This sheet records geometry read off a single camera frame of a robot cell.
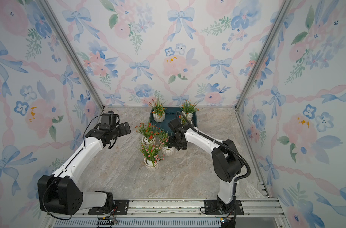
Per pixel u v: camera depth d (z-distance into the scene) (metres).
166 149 0.88
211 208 0.73
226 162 0.48
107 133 0.59
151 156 0.77
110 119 0.64
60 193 0.40
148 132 0.88
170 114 1.13
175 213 0.73
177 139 0.65
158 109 1.00
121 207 0.74
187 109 1.03
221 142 0.51
